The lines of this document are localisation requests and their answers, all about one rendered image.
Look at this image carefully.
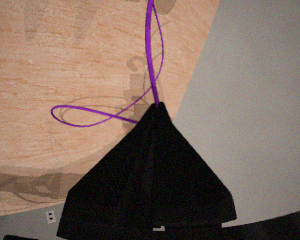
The purple cable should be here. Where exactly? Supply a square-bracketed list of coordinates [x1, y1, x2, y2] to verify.
[51, 0, 164, 126]

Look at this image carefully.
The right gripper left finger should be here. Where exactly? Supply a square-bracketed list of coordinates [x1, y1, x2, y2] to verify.
[62, 103, 161, 229]

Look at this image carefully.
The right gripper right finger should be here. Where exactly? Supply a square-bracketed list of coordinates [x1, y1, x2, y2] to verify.
[150, 102, 237, 229]

